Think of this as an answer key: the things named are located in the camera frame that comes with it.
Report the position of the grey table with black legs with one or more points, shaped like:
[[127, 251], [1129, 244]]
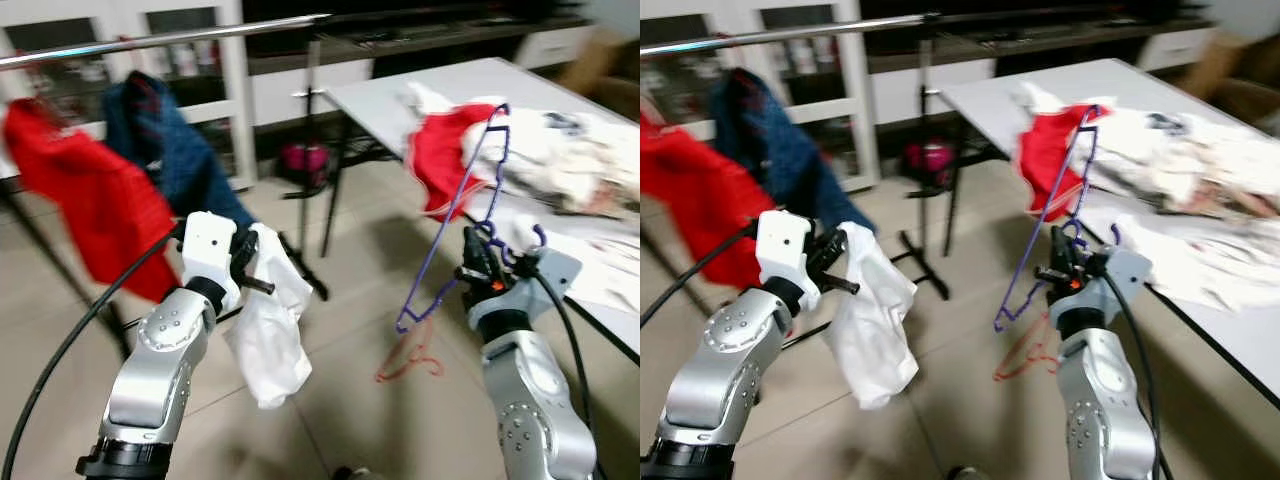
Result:
[[990, 100], [380, 100]]

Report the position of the white shirt with black print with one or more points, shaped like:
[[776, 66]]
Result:
[[1165, 130], [565, 130]]

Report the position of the dark blue garment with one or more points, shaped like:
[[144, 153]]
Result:
[[780, 140], [165, 140]]

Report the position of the blue clothes hanger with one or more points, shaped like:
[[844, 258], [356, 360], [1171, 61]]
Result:
[[1050, 210], [455, 210]]

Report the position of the dark long desk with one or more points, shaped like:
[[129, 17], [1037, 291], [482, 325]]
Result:
[[430, 25], [1040, 25]]

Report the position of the silver and black clothes rack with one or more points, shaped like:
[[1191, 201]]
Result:
[[780, 34], [150, 40]]

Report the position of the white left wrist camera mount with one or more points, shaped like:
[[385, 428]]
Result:
[[205, 250], [785, 250]]

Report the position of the white glass door cabinet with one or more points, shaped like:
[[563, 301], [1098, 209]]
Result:
[[860, 80], [235, 80]]

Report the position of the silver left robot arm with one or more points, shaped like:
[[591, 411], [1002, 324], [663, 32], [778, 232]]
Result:
[[160, 370], [720, 380]]

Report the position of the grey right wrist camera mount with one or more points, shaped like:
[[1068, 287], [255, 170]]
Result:
[[1120, 280], [545, 280]]

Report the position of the brown chair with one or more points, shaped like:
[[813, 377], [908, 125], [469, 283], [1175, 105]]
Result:
[[600, 65], [1230, 75]]

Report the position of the pink bag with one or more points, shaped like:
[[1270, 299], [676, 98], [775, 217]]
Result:
[[303, 160], [927, 160]]

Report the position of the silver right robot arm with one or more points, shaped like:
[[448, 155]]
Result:
[[535, 400], [1105, 410]]

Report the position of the plain white garment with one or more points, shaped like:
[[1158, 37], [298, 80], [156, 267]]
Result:
[[270, 340], [870, 340]]

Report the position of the cream crumpled garment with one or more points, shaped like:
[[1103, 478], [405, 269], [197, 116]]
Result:
[[1200, 185], [580, 185]]

